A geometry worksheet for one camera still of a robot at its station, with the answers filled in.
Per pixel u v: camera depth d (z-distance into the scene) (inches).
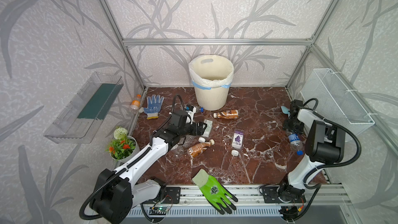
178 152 33.0
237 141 34.8
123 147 28.9
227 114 39.0
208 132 36.1
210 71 41.1
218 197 28.2
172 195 29.1
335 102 25.7
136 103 43.0
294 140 34.0
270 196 28.8
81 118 25.4
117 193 15.3
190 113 29.0
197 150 33.0
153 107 42.6
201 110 41.4
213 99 37.9
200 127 28.9
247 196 29.6
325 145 19.7
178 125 24.3
